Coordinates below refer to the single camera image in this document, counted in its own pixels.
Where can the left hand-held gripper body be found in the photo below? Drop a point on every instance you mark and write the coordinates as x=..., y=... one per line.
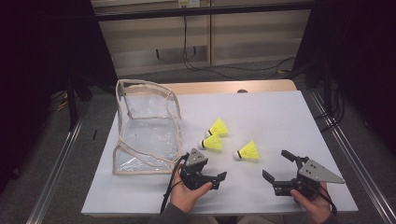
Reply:
x=196, y=157

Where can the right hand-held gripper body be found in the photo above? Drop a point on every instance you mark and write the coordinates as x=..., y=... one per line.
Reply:
x=314, y=172

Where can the yellow shuttlecock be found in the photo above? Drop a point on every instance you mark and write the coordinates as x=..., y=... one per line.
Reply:
x=249, y=152
x=219, y=127
x=213, y=143

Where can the clear plastic bag beige trim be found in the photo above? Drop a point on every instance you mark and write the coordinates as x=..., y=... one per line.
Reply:
x=149, y=137

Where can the person's right hand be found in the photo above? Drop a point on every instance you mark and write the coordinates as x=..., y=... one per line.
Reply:
x=317, y=208

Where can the person's left hand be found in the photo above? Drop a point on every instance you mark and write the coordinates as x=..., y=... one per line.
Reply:
x=183, y=199

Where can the dark round table grommet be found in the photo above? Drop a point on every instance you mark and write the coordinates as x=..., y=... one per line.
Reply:
x=242, y=91

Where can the small black floor piece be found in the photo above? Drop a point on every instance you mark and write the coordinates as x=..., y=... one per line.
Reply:
x=94, y=134

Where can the black curtain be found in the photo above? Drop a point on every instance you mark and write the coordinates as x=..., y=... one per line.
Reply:
x=37, y=62
x=367, y=62

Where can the black metal stand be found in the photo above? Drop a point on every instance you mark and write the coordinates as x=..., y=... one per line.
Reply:
x=72, y=102

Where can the black horizontal bar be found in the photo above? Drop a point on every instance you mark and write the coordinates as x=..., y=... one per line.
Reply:
x=202, y=11

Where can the metal floor rail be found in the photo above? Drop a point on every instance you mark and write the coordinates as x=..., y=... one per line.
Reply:
x=358, y=168
x=56, y=174

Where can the white wall socket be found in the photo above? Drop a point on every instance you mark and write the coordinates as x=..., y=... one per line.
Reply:
x=189, y=3

